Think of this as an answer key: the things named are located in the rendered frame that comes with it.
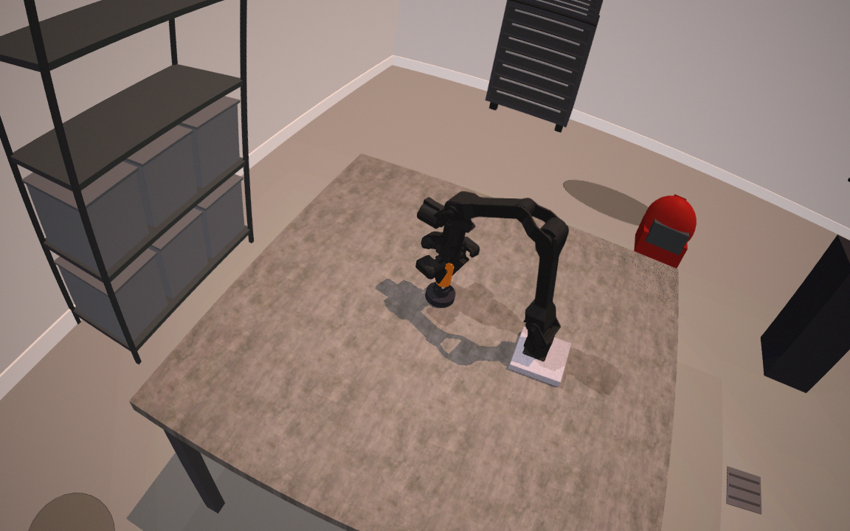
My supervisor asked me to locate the orange knob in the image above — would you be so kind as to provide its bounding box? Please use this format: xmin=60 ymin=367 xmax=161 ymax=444
xmin=436 ymin=263 xmax=454 ymax=288

